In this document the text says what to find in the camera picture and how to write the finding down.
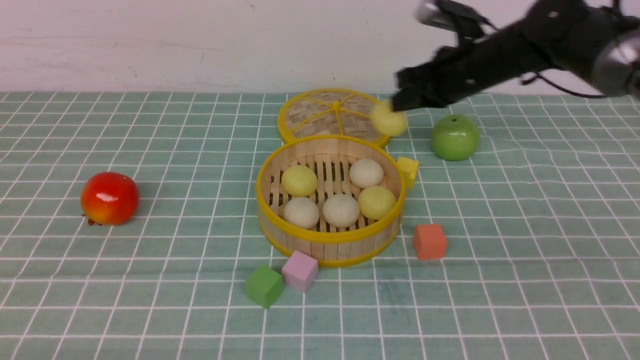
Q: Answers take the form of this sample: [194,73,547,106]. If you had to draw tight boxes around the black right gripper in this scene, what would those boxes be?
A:
[390,25,551,112]

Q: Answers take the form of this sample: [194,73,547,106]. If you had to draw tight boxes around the yellow bun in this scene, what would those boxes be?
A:
[281,165,318,198]
[358,186,397,221]
[369,99,409,138]

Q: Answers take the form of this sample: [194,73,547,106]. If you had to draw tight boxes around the white bun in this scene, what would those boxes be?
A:
[349,158,385,189]
[322,194,361,228]
[282,197,320,230]

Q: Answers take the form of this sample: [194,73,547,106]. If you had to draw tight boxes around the yellow bun front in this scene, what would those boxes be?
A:
[358,186,397,221]

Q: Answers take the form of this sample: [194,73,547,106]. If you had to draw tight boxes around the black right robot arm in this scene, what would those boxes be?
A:
[390,0,640,112]

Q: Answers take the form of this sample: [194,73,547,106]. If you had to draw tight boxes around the bamboo steamer lid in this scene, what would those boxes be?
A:
[276,88,391,148]

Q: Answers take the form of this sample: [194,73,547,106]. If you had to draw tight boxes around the bamboo steamer tray yellow rim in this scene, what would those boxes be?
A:
[254,135,408,268]

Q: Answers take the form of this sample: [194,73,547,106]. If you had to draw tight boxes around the green apple toy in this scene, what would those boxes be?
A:
[430,114,480,162]

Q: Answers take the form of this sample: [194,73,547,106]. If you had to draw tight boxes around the yellow foam cube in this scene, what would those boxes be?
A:
[397,156,419,189]

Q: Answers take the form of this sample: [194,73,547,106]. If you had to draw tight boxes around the orange foam cube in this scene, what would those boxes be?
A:
[413,223,448,260]

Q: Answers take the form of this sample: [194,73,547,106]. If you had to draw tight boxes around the pink foam cube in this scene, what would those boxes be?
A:
[281,250,319,293]

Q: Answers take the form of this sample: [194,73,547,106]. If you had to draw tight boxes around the green foam cube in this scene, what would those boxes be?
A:
[244,264,285,310]

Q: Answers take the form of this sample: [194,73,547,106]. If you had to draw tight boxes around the red pomegranate toy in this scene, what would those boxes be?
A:
[80,171,140,226]

